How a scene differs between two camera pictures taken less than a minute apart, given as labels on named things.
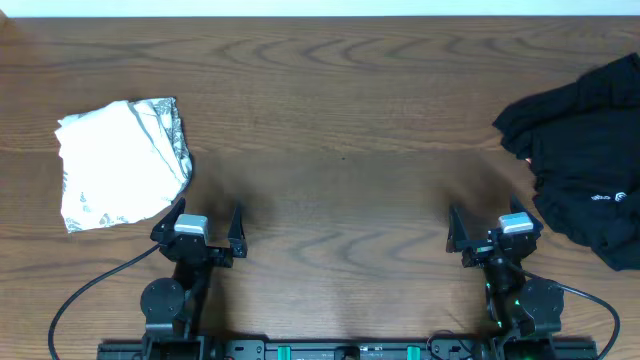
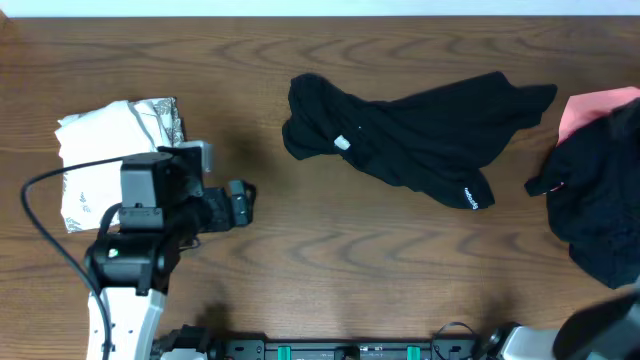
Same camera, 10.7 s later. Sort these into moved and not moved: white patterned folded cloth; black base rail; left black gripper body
Moved: left black gripper body
Not moved: black base rail; white patterned folded cloth
